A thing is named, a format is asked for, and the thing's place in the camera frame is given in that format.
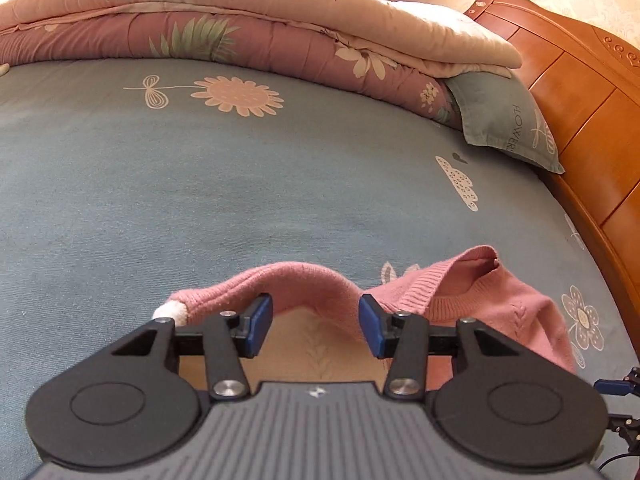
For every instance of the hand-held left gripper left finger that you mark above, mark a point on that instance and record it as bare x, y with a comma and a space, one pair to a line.
259, 325

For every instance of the wooden headboard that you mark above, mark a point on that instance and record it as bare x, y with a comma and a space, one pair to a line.
590, 110

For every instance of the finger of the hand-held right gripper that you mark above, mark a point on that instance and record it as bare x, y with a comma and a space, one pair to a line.
612, 386
627, 427

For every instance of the blue floral bed sheet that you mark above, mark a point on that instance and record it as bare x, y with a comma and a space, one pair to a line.
200, 185

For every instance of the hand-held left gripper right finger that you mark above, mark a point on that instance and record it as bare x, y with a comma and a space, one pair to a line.
371, 327

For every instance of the grey-green printed pillow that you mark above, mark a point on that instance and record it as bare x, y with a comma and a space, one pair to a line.
495, 115

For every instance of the pink and white knit sweater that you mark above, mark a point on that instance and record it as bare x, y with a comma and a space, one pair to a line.
475, 305

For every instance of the folded floral quilt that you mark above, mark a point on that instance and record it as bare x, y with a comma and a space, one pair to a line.
250, 40

